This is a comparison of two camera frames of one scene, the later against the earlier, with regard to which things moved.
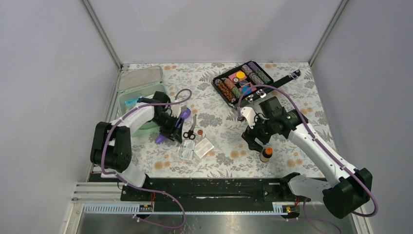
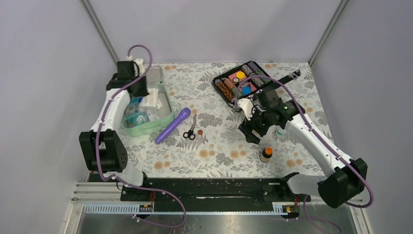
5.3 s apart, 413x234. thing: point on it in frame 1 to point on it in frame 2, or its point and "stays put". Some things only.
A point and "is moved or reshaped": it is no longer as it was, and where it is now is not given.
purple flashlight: (184, 114) stays put
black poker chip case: (247, 82) stays put
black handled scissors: (190, 134) stays put
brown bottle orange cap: (267, 153) stays put
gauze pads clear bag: (203, 147) is moved or reshaped
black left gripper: (173, 133) to (144, 92)
